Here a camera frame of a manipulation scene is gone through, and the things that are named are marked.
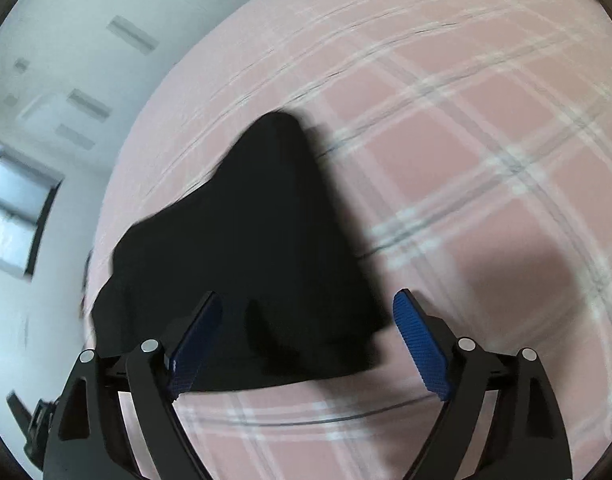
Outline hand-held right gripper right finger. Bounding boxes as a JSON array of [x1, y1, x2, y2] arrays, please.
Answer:
[[392, 288, 573, 480]]

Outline white wardrobe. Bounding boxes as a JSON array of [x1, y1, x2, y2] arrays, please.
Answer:
[[1, 0, 307, 161]]

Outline dark framed window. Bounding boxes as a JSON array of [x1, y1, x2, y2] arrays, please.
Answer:
[[0, 144, 65, 279]]

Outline pink plaid bed sheet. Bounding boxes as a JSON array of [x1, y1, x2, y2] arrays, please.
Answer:
[[81, 0, 612, 480]]

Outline black pants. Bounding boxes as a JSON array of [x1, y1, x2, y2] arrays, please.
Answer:
[[88, 111, 389, 393]]

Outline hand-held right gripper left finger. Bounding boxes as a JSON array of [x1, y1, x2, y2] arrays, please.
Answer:
[[43, 290, 224, 480]]

